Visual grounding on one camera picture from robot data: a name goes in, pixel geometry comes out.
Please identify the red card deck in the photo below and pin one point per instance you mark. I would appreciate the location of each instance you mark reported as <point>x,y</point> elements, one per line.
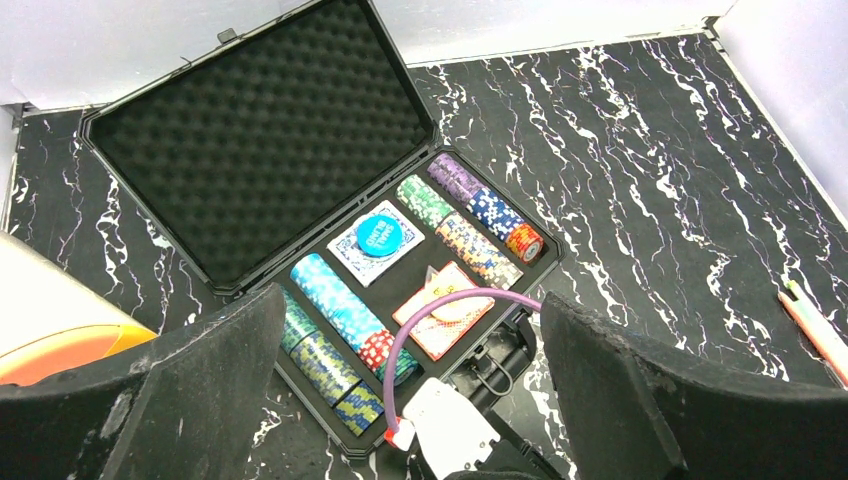
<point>439,331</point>

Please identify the red yellow chip stack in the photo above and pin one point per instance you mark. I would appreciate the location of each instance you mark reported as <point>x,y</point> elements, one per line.
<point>525,242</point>

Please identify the blue small blind button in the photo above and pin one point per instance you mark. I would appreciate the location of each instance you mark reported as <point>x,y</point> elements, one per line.
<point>379,236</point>

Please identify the orange pen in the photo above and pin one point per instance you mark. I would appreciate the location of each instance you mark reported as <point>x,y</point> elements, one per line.
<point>835,357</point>

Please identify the green blue chip stack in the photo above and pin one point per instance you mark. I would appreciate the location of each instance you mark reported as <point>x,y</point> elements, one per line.
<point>333,389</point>

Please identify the light blue chip stack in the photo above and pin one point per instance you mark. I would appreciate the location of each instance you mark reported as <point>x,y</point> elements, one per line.
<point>358,326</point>

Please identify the blue white chip stack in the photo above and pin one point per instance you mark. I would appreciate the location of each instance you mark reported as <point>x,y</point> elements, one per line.
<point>494,213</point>

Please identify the white and orange cylinder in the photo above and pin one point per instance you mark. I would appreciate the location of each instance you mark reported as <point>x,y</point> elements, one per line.
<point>51,322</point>

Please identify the orange blue chip stack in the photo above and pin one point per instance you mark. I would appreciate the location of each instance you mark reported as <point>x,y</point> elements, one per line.
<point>478,252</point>

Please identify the green white pen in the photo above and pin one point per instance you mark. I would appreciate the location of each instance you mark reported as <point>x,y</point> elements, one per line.
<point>815,305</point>

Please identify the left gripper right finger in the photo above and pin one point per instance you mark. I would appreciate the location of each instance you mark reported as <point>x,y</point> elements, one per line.
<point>636,408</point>

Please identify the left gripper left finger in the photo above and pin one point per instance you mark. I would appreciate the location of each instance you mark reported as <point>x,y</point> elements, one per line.
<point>182,406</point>

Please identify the green white chip stack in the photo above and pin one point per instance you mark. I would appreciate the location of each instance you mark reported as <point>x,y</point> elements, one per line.
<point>422,200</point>

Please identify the black poker set case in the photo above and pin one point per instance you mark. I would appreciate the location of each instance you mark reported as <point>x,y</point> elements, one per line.
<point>261,152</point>

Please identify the blue card deck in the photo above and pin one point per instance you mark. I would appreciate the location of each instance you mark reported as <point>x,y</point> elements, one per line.
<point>364,268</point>

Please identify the purple chip stack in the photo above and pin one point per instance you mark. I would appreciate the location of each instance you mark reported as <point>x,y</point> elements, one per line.
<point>459,182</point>

